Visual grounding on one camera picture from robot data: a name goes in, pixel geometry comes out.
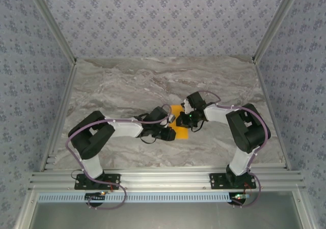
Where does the grey metal sheet panel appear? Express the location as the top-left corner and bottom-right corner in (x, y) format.
(19, 190), (314, 229)

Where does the small circuit board with led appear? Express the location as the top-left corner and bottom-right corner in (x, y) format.
(230, 192), (252, 201)
(85, 192), (106, 202)

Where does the thin black right gripper cable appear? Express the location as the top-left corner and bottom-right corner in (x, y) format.
(189, 119), (206, 133)

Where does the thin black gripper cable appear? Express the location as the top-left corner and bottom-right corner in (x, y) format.
(139, 134), (164, 146)
(189, 119), (206, 133)

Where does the thin black left gripper cable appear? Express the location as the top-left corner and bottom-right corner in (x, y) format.
(139, 134), (164, 146)

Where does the aluminium frame cross rail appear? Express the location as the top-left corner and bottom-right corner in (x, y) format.
(28, 166), (306, 191)

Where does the aluminium frame side rail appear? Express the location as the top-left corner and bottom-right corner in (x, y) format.
(39, 61), (78, 173)
(254, 61), (293, 171)

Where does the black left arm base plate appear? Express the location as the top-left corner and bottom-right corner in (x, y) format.
(74, 173), (121, 190)

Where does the light blue slotted cable duct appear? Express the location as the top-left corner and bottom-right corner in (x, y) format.
(37, 192), (253, 204)

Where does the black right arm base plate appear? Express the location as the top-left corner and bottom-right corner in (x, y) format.
(209, 172), (256, 190)

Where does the aluminium frame post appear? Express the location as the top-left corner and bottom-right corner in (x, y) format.
(251, 0), (305, 65)
(25, 0), (77, 66)

